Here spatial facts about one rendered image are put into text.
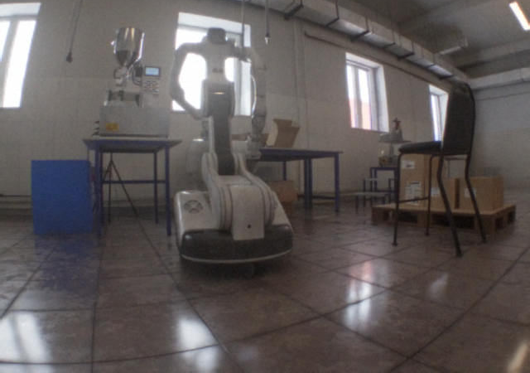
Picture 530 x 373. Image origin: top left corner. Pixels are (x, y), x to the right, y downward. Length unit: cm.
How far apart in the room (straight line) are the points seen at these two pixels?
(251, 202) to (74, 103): 336
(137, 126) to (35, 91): 227
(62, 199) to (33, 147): 177
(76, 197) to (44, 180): 32
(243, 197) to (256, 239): 18
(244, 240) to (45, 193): 183
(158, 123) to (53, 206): 112
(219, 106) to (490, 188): 204
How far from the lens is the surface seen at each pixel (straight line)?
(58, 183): 258
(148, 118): 247
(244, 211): 121
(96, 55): 442
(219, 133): 170
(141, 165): 407
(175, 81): 208
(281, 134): 333
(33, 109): 432
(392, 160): 540
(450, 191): 258
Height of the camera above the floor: 43
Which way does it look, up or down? 1 degrees up
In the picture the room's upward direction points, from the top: 1 degrees counter-clockwise
